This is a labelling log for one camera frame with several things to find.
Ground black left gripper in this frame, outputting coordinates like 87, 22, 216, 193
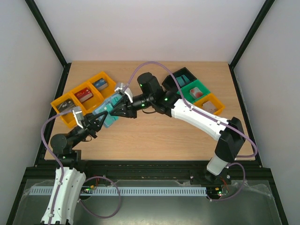
69, 109, 108, 149

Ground orange storage bin right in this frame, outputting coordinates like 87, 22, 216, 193
193, 93, 225, 115

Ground black frame post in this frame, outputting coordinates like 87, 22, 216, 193
24, 0, 71, 68
229, 0, 275, 68

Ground red cards stack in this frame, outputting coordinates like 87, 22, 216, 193
74, 88, 93, 103

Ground teal cards in black bin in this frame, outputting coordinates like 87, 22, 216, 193
176, 75, 190, 87

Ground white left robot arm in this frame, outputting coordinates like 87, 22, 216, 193
41, 110, 108, 225

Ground black frame post right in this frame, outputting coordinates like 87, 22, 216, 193
229, 0, 275, 68

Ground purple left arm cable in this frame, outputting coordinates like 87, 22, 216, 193
41, 110, 75, 225

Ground white slotted cable duct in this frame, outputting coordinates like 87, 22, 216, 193
30, 185, 207, 196

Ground black frame post left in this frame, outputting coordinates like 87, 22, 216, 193
24, 0, 71, 68

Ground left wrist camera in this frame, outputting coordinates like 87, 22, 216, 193
72, 106, 84, 129

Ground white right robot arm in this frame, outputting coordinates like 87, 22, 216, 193
110, 72, 245, 184

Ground black VIP cards stack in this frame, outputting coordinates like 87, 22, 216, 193
57, 98, 76, 113

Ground black storage bin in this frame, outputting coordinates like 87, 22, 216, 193
162, 67, 197, 92

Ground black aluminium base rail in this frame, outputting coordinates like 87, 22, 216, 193
25, 159, 270, 183

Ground red white april cards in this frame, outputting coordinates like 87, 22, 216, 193
189, 87, 203, 99

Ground blue cards stack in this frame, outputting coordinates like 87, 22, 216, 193
93, 78, 108, 91

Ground orange triple bin left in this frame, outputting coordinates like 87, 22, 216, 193
51, 71, 116, 115

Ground blue card holder wallet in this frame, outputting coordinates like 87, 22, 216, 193
92, 93, 121, 128

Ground green storage bin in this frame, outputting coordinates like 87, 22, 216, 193
181, 80, 210, 103

